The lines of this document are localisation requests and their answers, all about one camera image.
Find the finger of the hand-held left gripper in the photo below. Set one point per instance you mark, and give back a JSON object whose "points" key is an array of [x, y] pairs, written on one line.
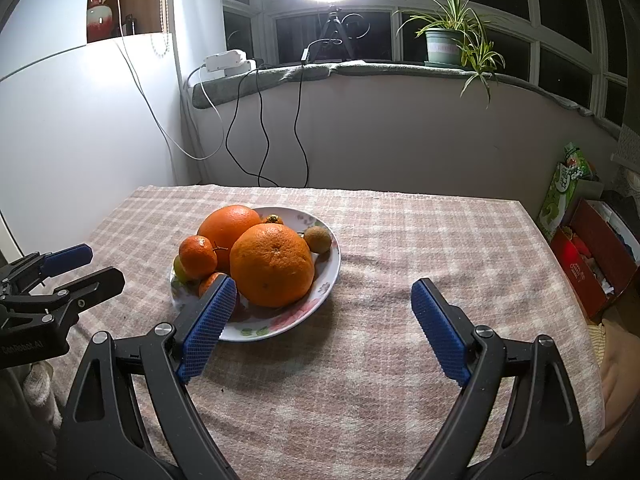
{"points": [[65, 257], [100, 282]]}

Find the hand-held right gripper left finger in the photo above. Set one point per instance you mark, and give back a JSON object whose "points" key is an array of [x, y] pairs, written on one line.
{"points": [[210, 325]]}

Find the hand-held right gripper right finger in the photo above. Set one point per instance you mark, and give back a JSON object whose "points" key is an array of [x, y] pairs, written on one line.
{"points": [[440, 330]]}

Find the small tangerine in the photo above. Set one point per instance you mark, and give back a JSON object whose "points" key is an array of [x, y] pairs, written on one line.
{"points": [[210, 282]]}

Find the green grape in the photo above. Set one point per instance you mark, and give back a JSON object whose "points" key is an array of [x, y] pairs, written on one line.
{"points": [[179, 271]]}

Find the tangerine with stem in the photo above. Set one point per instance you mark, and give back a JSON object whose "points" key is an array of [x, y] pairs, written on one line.
{"points": [[197, 257]]}

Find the white floral plate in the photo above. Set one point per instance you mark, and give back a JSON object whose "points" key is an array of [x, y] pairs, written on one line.
{"points": [[280, 322]]}

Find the large orange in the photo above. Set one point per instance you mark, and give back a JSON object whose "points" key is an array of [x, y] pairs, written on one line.
{"points": [[227, 230], [272, 265]]}

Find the small brown kiwi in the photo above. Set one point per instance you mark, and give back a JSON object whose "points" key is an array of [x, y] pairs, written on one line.
{"points": [[318, 237]]}

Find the white partition panel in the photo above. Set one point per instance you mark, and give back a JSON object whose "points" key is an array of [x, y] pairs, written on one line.
{"points": [[75, 135]]}

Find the red cardboard box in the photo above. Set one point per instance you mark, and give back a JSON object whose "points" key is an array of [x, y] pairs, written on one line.
{"points": [[580, 270]]}

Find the beige cloth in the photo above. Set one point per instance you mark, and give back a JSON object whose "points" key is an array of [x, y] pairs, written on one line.
{"points": [[620, 375]]}

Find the green white package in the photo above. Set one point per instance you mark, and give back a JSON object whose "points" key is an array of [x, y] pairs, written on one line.
{"points": [[565, 185]]}

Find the white power strip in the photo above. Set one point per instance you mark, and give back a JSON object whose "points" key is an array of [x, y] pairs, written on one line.
{"points": [[227, 62]]}

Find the red white ornament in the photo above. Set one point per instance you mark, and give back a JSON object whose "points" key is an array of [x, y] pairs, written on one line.
{"points": [[100, 5]]}

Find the white lace cloth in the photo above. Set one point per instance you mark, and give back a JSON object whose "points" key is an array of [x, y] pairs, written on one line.
{"points": [[627, 142]]}

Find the potted spider plant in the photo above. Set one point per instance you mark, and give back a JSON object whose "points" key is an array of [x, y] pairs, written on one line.
{"points": [[442, 47]]}

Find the black inline controller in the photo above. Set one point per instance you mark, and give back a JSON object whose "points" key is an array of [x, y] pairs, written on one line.
{"points": [[304, 55]]}

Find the black tripod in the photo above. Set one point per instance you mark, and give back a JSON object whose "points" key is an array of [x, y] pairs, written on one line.
{"points": [[332, 35]]}

